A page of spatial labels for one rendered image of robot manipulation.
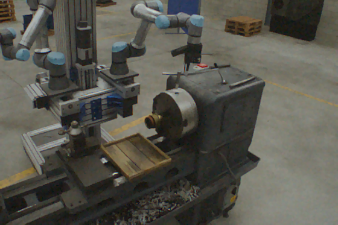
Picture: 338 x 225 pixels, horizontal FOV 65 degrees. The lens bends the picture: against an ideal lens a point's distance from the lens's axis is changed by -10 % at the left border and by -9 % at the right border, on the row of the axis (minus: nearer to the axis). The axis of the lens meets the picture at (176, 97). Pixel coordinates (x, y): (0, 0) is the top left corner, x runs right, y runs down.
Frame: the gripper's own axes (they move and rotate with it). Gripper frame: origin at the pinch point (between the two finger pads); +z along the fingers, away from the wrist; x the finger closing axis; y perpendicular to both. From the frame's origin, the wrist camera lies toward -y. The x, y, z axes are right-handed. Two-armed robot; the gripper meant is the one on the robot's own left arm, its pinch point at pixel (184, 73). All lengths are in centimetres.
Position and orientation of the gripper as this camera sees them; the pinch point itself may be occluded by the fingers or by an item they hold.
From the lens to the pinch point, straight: 171.7
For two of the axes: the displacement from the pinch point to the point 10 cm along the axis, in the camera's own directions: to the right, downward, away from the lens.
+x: -1.6, -5.2, 8.4
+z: -1.3, 8.5, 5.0
